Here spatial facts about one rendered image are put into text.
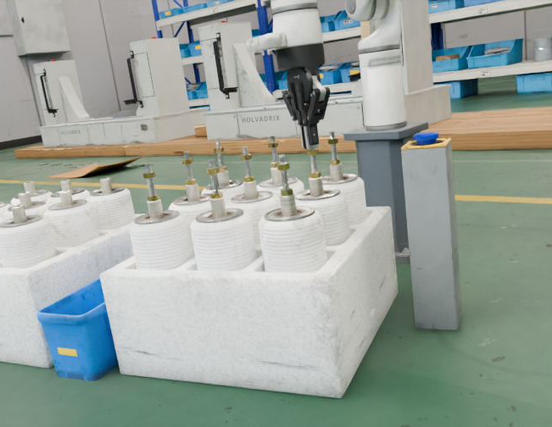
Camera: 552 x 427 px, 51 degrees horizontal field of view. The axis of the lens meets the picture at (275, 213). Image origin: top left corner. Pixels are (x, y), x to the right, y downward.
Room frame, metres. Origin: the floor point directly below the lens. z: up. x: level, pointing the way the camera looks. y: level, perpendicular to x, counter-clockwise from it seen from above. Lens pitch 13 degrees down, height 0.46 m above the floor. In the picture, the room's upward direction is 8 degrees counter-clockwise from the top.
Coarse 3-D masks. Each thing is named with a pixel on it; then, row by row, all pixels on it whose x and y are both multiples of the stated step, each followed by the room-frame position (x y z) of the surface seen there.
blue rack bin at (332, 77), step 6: (318, 66) 6.77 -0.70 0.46; (342, 66) 6.48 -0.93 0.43; (324, 72) 6.39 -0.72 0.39; (330, 72) 6.34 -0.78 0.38; (336, 72) 6.39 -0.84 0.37; (324, 78) 6.41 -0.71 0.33; (330, 78) 6.36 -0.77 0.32; (336, 78) 6.39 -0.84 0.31; (324, 84) 6.43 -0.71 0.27; (330, 84) 6.38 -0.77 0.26
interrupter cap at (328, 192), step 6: (300, 192) 0.96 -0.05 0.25; (306, 192) 0.96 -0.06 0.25; (324, 192) 0.96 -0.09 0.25; (330, 192) 0.94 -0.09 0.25; (336, 192) 0.92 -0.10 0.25; (300, 198) 0.92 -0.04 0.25; (306, 198) 0.91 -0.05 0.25; (312, 198) 0.91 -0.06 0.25; (318, 198) 0.91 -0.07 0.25; (324, 198) 0.91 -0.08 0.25
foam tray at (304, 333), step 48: (384, 240) 1.02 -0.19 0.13; (144, 288) 0.86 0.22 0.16; (192, 288) 0.82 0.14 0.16; (240, 288) 0.79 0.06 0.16; (288, 288) 0.76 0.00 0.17; (336, 288) 0.76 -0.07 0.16; (384, 288) 0.99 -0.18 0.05; (144, 336) 0.87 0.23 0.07; (192, 336) 0.83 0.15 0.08; (240, 336) 0.80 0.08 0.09; (288, 336) 0.76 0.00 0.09; (336, 336) 0.74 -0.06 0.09; (240, 384) 0.80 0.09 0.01; (288, 384) 0.77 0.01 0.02; (336, 384) 0.74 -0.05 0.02
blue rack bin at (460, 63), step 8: (448, 48) 6.01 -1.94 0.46; (456, 48) 5.95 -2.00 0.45; (464, 48) 5.90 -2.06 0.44; (432, 56) 5.86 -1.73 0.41; (464, 56) 5.56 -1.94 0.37; (432, 64) 5.62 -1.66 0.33; (440, 64) 5.57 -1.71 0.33; (448, 64) 5.52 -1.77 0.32; (456, 64) 5.47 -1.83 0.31; (464, 64) 5.56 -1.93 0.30; (432, 72) 5.64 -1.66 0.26; (440, 72) 5.59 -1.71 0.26
